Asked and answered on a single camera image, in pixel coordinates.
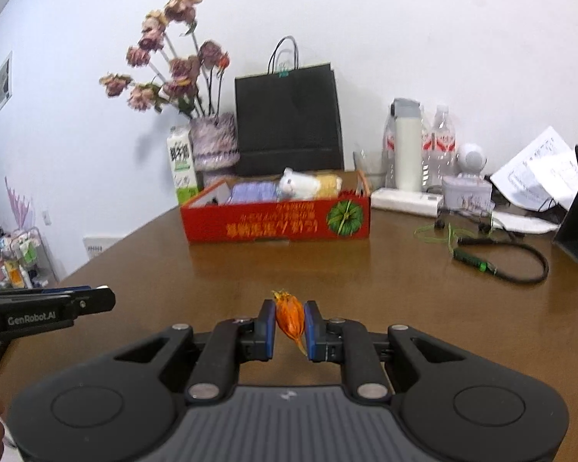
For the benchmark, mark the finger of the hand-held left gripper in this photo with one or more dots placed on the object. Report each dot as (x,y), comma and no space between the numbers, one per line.
(96,301)
(67,290)

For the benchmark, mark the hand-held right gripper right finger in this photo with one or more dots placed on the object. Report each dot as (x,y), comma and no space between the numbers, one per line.
(310,332)

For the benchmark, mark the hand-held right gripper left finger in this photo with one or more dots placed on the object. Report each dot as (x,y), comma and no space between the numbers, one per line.
(269,329)

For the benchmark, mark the red cardboard box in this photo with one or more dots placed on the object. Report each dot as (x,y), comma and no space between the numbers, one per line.
(269,224)

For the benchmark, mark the purple cloth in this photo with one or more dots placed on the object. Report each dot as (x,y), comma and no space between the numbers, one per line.
(255,192)

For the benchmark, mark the white and yellow plush sheep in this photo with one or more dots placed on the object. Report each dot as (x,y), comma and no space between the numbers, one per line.
(298,184)

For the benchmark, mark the wooden desktop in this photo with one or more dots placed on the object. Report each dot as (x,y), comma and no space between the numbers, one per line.
(414,308)

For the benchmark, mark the purple feathery decoration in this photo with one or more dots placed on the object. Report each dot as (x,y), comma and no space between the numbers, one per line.
(21,207)

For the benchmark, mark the white power strip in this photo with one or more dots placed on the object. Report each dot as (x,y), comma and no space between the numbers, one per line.
(404,200)

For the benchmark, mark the white green milk carton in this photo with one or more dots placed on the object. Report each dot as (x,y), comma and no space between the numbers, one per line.
(182,163)

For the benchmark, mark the clear drinking glass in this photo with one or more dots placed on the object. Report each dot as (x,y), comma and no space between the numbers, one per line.
(368,171)

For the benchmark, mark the black green neckband earphones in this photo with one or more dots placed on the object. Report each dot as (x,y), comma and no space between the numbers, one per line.
(472,261)

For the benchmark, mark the purple textured vase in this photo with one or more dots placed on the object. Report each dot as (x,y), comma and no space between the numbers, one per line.
(214,144)

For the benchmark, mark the clear water bottle red label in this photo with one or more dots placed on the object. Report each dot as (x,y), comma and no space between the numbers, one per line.
(444,144)
(426,163)
(389,154)

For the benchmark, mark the white thermos bottle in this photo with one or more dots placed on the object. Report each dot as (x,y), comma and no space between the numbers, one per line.
(408,154)

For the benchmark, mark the black paper bag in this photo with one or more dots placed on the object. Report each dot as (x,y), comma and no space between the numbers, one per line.
(289,120)

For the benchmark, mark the white round speaker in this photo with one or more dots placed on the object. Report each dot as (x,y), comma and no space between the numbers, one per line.
(472,159)

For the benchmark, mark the dried pink flowers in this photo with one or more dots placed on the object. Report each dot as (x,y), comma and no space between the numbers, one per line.
(183,70)

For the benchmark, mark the printed paper sheets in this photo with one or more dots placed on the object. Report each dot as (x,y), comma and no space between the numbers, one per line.
(539,168)

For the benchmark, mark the white wall socket plate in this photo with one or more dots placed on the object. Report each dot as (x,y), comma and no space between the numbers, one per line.
(101,245)

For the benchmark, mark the small white wall switch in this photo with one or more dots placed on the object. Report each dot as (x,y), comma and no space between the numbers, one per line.
(46,217)

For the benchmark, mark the wall picture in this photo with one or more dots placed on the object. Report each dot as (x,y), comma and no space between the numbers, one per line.
(3,82)

